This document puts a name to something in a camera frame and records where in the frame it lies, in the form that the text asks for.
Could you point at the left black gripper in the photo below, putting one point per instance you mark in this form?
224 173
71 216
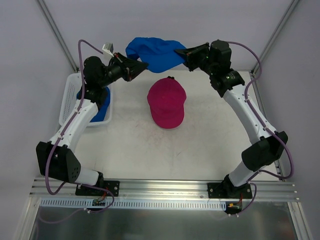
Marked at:
124 67

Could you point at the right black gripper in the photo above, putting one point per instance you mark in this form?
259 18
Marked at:
198 57

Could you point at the blue cap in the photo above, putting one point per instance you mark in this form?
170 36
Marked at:
159 54
103 107

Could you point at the pink cap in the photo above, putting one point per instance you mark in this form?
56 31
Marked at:
166 99

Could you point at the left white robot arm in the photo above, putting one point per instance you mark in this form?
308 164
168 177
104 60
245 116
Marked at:
56 158

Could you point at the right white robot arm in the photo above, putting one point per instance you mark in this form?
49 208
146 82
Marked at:
267 144

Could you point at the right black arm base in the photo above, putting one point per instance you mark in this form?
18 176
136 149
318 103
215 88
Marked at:
220 190

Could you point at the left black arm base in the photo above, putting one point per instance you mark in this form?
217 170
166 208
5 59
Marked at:
111 185

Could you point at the white plastic basket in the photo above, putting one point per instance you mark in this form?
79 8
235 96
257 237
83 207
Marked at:
72 86

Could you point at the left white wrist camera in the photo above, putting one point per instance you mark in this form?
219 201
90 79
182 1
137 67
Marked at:
108 50

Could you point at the right aluminium frame post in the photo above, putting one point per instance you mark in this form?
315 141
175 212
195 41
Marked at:
293 4

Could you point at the white slotted cable duct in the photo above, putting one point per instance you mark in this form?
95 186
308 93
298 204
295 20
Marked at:
134 204

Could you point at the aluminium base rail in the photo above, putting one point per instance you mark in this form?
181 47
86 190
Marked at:
267 191

